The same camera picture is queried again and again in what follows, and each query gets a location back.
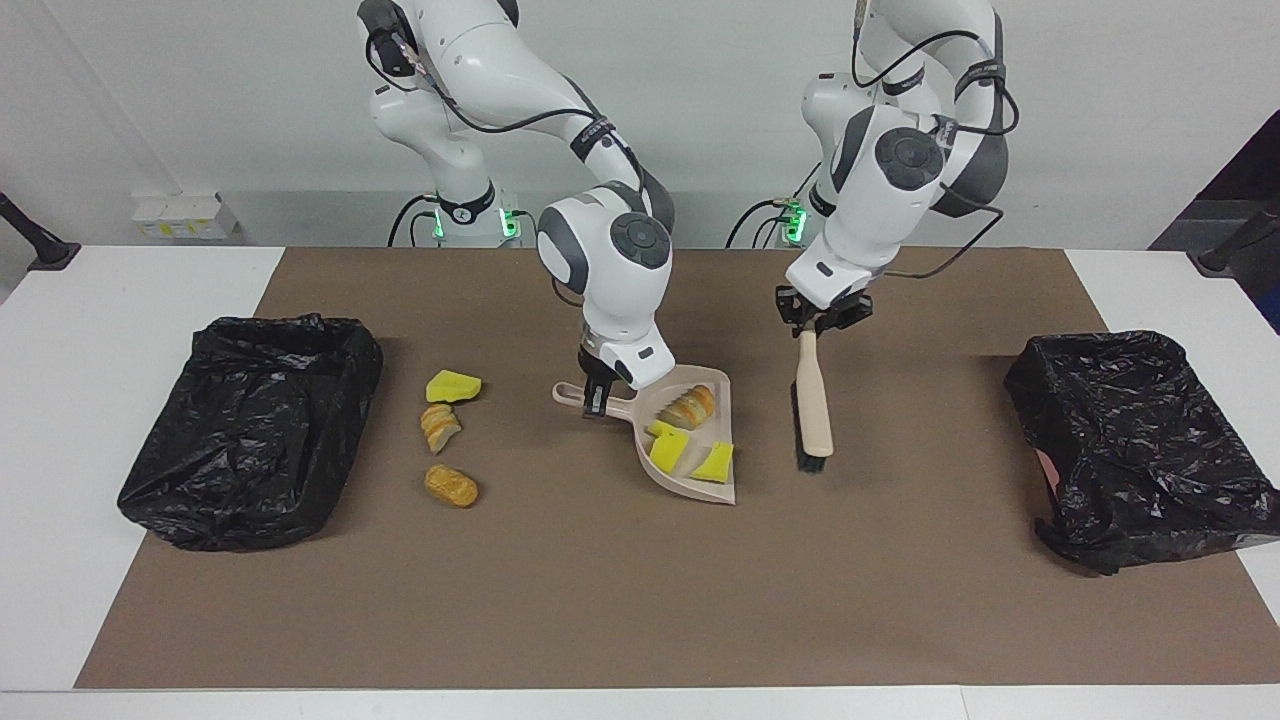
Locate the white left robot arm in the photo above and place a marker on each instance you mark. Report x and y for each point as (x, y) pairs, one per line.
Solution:
(900, 160)

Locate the brown bread roll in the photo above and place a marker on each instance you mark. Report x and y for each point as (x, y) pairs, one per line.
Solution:
(450, 486)

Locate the striped bread piece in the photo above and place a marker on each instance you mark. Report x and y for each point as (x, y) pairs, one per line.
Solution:
(440, 428)
(690, 405)

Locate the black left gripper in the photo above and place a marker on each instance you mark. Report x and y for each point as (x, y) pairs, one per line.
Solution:
(825, 310)

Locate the beige plastic dustpan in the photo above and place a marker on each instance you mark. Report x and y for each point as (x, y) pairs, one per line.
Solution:
(700, 405)

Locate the black camera stand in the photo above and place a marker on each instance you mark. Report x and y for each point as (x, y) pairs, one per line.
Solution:
(45, 250)
(1225, 255)

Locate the yellow sponge piece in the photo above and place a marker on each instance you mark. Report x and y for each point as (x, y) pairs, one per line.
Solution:
(715, 465)
(452, 386)
(668, 452)

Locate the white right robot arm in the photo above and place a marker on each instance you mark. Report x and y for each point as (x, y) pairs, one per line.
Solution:
(610, 260)

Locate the white power strip box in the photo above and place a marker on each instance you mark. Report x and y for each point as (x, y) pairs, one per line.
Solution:
(185, 215)

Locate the black bag lined pink bin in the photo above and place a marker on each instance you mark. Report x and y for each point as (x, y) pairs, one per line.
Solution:
(1150, 440)

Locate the beige hand brush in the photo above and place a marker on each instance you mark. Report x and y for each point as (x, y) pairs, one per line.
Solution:
(815, 400)

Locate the brown table mat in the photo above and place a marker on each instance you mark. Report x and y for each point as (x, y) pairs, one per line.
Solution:
(600, 600)

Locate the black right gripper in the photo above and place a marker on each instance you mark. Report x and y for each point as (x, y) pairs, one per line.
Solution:
(598, 368)

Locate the dark furniture panel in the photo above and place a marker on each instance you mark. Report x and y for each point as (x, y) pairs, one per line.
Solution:
(1250, 170)

